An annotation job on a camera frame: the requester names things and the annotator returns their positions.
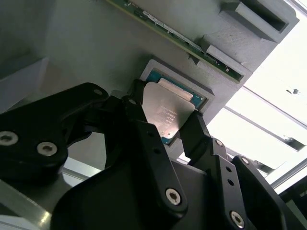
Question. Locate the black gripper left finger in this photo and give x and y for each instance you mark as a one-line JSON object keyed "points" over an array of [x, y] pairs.
{"points": [[36, 124]]}

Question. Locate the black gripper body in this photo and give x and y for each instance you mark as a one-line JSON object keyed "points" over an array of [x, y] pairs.
{"points": [[108, 203]]}

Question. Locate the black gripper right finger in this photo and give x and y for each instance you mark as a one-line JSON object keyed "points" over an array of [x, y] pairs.
{"points": [[230, 191]]}

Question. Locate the CPU with silver lid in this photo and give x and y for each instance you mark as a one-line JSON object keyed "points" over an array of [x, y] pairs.
{"points": [[165, 107]]}

